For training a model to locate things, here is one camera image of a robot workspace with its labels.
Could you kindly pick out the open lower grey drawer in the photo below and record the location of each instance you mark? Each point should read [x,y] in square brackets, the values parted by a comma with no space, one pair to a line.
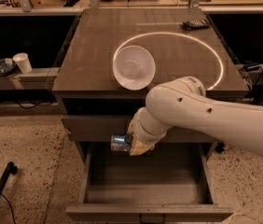
[171,180]

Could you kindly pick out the closed upper grey drawer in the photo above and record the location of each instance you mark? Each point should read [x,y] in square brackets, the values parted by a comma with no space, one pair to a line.
[94,128]

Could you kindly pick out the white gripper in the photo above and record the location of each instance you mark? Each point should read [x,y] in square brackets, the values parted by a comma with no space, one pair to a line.
[141,131]

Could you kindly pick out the white paper cup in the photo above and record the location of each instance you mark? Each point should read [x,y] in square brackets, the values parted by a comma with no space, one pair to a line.
[23,62]

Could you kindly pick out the white bowl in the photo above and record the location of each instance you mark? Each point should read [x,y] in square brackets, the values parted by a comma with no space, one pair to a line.
[134,67]

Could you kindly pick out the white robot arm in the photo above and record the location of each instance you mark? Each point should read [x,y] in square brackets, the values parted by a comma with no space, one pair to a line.
[182,103]

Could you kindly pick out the grey drawer cabinet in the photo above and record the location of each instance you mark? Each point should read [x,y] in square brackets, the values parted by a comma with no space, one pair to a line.
[86,85]

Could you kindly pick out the black remote on cabinet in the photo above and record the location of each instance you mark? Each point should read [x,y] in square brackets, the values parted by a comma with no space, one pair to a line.
[196,25]

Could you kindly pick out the black lower drawer handle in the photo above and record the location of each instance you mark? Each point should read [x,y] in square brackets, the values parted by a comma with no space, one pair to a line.
[152,219]

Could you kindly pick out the dark round dish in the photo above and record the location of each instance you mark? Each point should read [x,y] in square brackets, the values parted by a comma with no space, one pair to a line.
[7,67]

